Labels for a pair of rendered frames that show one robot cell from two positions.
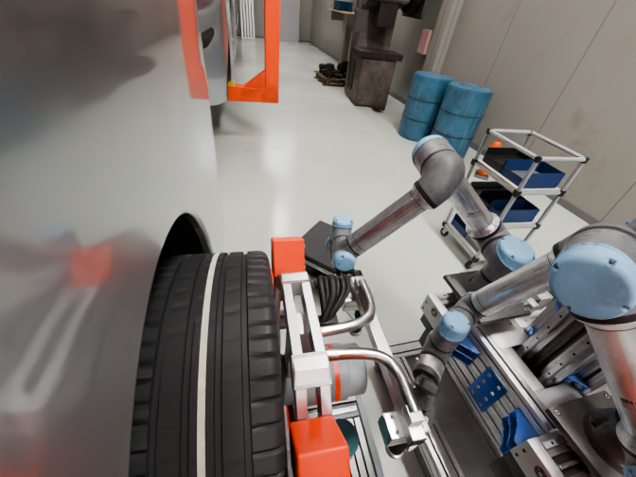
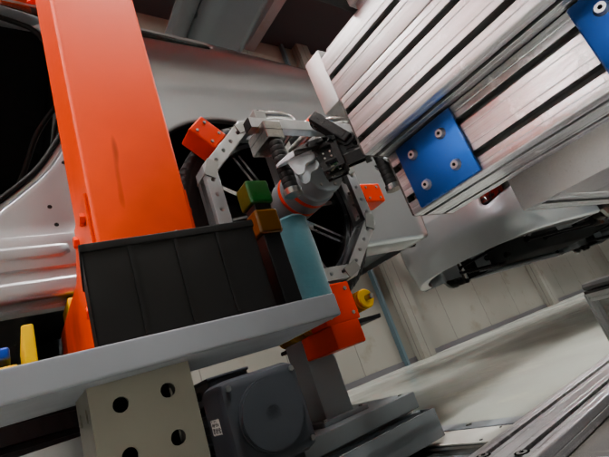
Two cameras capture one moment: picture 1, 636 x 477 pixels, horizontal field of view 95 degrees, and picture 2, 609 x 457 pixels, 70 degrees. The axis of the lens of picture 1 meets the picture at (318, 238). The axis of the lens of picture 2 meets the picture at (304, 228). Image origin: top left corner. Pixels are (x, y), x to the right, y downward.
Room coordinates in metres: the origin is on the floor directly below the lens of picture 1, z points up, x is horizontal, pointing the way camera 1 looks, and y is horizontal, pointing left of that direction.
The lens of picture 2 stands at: (-0.09, -1.13, 0.36)
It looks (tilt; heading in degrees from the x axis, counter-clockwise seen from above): 18 degrees up; 69
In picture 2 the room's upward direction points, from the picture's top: 20 degrees counter-clockwise
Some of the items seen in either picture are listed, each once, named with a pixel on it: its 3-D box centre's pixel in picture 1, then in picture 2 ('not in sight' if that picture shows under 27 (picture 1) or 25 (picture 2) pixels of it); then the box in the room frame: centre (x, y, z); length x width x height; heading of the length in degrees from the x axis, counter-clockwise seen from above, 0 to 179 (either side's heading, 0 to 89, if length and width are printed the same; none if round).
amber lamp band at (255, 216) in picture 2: not in sight; (264, 225); (0.08, -0.53, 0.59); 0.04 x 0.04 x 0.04; 16
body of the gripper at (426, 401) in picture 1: (418, 394); (341, 151); (0.37, -0.33, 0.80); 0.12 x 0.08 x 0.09; 151
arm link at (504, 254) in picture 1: (507, 259); not in sight; (0.78, -0.65, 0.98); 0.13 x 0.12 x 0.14; 5
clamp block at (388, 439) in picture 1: (403, 426); (265, 139); (0.24, -0.23, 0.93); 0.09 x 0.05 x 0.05; 106
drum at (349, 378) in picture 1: (321, 373); (304, 189); (0.37, -0.06, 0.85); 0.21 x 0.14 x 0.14; 106
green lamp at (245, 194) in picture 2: not in sight; (254, 197); (0.08, -0.53, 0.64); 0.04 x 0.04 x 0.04; 16
